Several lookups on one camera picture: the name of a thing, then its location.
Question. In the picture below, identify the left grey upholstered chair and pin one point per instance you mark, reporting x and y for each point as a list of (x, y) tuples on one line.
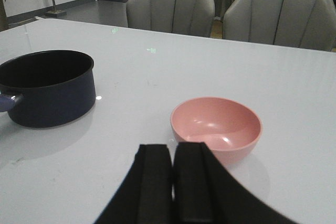
[(185, 17)]

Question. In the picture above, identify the grey upholstered chair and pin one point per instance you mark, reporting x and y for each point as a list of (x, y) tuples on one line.
[(185, 17), (308, 24)]

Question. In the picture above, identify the sign stand with base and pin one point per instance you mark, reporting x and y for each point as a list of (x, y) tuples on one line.
[(55, 12)]

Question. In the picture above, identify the pink plastic bowl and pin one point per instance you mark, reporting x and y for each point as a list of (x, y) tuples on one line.
[(229, 129)]

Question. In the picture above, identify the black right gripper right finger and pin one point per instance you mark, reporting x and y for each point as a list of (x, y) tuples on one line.
[(205, 192)]

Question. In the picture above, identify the right grey upholstered chair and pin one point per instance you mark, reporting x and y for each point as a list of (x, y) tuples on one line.
[(308, 24)]

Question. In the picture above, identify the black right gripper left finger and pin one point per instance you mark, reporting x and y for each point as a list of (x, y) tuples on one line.
[(145, 195)]

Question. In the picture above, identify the blue saucepan with handle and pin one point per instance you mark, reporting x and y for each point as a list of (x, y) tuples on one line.
[(47, 88)]

